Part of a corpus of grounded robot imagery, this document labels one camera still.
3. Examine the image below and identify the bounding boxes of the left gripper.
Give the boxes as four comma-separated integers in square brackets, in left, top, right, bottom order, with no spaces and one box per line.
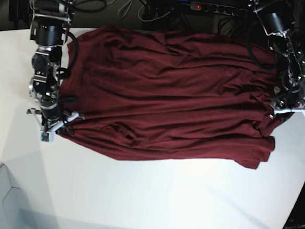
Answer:
[274,88,305,107]

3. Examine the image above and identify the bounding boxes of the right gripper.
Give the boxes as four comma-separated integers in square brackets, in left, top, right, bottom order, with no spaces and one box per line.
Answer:
[39,100,61,120]

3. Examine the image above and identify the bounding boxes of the dark red t-shirt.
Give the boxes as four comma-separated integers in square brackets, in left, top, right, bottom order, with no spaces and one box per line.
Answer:
[60,26,281,169]

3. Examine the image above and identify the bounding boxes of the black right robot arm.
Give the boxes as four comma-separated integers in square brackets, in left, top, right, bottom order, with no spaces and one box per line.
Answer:
[29,0,107,121]

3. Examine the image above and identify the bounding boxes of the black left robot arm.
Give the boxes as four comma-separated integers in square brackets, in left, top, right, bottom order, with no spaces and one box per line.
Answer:
[248,0,305,117]

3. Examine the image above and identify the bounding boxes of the black box on floor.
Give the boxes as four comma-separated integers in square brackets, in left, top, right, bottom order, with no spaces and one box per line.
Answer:
[8,0,31,22]

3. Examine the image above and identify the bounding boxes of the black power strip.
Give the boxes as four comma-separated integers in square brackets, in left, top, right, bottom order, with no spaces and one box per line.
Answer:
[189,2,248,17]

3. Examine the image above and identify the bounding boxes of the white cable loops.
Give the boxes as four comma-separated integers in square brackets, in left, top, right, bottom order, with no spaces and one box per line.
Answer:
[102,0,177,24]

